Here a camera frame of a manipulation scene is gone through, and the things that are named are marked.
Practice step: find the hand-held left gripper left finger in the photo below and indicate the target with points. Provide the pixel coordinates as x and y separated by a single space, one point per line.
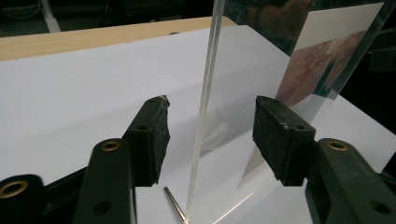
148 143

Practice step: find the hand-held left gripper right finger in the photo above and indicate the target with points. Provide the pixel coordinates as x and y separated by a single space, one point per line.
283 143

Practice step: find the clear acrylic photo frame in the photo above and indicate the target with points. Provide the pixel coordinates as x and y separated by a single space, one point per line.
243 93

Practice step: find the silver metal standoff pin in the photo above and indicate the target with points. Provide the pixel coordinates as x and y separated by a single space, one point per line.
175 203

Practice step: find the white table sheet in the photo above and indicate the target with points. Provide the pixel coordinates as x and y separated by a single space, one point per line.
77 109

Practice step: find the colourful art print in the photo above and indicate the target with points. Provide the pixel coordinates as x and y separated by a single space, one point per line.
314 68

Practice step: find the white stand pole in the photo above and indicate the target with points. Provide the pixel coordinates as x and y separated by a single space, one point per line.
49 17

